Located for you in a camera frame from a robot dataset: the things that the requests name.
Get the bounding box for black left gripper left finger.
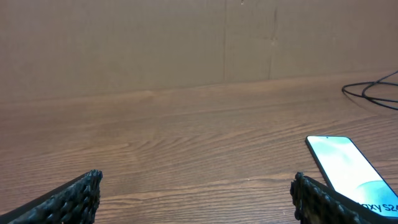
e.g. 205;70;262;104
1;169;103;224

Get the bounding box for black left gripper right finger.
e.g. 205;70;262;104
290;172;397;224

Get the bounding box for blue Samsung Galaxy smartphone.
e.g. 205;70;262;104
305;136;397;218

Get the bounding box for black USB charging cable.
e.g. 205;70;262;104
341;70;398;111

